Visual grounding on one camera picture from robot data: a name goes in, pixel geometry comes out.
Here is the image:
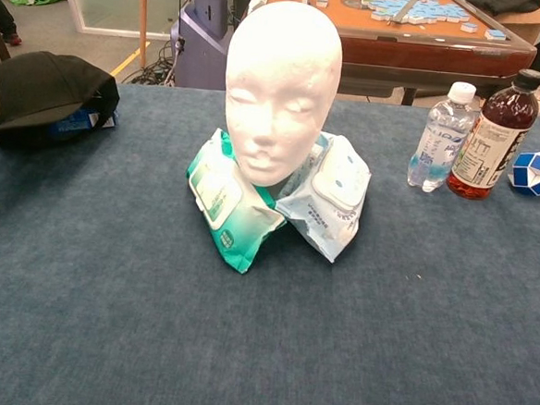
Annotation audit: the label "black baseball cap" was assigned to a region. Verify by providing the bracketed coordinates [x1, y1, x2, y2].
[0, 47, 124, 158]

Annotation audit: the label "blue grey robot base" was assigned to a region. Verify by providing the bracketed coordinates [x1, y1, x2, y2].
[166, 0, 239, 92]

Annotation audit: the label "white foam mannequin head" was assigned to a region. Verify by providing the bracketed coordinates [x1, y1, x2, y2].
[217, 0, 349, 193]

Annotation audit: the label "blue Oreo cookie box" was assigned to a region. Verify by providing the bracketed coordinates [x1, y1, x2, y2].
[46, 105, 119, 142]

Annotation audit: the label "wooden pole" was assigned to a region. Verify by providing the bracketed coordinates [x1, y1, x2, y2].
[133, 0, 153, 68]

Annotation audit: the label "green wet wipes pack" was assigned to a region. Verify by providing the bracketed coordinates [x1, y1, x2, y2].
[179, 126, 293, 277]

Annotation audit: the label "light blue wet wipes pack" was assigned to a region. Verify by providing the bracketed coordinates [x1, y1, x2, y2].
[271, 129, 375, 265]

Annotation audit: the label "blue table mat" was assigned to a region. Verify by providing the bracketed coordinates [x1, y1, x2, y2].
[0, 74, 540, 405]

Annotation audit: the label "pile of blue mahjong tiles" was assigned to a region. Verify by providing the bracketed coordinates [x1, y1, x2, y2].
[356, 0, 474, 30]

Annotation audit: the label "brown mahjong table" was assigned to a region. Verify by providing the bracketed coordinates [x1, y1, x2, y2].
[242, 0, 540, 116]

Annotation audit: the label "clear water bottle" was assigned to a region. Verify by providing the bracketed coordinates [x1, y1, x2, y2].
[405, 79, 479, 196]

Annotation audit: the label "dark tea bottle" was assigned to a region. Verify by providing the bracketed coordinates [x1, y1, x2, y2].
[445, 64, 540, 204]

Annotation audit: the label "large cardboard box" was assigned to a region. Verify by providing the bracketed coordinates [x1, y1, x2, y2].
[452, 0, 540, 46]

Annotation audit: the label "tangled black floor cables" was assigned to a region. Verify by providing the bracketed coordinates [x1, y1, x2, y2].
[120, 38, 180, 89]

